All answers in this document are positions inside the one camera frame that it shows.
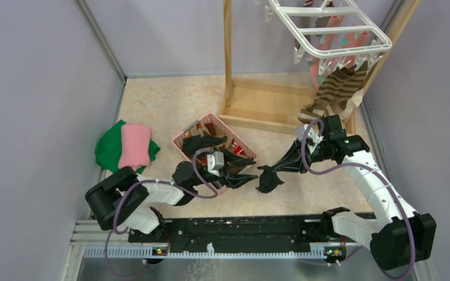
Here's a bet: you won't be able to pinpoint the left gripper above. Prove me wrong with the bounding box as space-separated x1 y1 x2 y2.
190 148 258 189

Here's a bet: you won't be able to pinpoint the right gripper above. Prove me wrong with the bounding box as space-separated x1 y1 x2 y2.
271 137 329 174

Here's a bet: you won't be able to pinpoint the black sock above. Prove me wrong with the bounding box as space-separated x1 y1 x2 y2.
256 165 284 194
182 135 226 158

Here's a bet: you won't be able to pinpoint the white clip hanger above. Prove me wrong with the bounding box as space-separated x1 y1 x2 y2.
254 1 393 76

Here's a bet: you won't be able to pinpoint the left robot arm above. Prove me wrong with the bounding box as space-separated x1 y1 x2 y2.
85 148 257 242

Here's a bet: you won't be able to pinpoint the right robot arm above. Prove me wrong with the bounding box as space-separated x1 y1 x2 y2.
258 115 437 271

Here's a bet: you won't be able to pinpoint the striped socks in basket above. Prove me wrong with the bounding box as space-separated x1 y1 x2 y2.
181 122 256 159

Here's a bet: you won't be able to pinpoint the pink plastic basket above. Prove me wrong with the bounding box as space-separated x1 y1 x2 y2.
172 114 258 192

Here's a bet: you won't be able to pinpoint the pink folded cloth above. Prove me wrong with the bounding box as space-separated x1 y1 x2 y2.
118 123 152 171

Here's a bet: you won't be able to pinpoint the pink sock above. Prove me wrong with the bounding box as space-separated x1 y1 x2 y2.
308 15 371 90

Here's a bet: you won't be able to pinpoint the green cloth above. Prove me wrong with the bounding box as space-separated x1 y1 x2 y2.
94 120 161 173

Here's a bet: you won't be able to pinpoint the maroon striped sock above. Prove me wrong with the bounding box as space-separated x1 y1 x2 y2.
295 0 326 50

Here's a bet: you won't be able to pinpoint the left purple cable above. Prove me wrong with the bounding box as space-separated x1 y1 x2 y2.
104 147 220 281

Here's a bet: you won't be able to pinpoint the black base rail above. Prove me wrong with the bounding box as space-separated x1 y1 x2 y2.
128 214 362 266

